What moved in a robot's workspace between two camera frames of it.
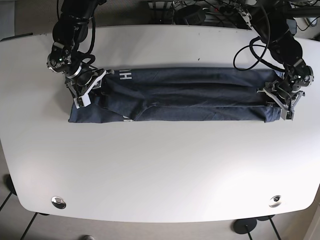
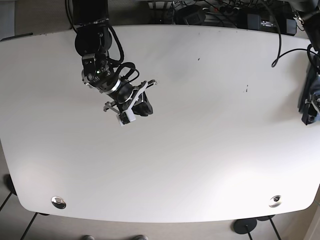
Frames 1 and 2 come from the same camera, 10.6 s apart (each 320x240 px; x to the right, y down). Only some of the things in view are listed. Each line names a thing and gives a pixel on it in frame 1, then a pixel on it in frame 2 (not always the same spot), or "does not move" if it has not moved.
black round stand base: (244, 225) does not move
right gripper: (278, 95) to (316, 102)
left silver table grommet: (58, 202) does not move
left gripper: (86, 80) to (127, 97)
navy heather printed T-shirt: (170, 94) to (311, 87)
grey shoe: (87, 237) does not move
